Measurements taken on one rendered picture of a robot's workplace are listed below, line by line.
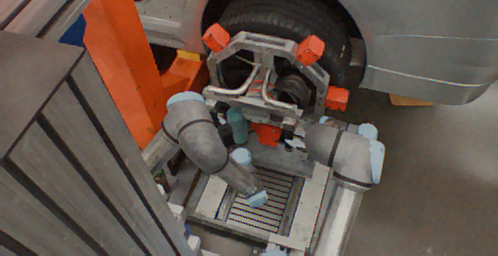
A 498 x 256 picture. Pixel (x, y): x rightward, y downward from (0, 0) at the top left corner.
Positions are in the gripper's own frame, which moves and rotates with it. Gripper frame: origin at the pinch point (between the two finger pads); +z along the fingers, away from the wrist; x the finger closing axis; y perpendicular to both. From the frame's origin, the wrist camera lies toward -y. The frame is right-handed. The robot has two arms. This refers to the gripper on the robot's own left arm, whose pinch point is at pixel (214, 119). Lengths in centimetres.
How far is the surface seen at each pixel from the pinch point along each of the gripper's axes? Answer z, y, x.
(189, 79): 40.3, 14.5, 0.9
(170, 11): 59, -15, 4
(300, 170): -9, 67, 41
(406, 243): -68, 83, 74
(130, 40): 16, -43, -20
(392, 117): 5, 83, 120
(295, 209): -25, 77, 29
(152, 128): 12.1, 5.2, -26.1
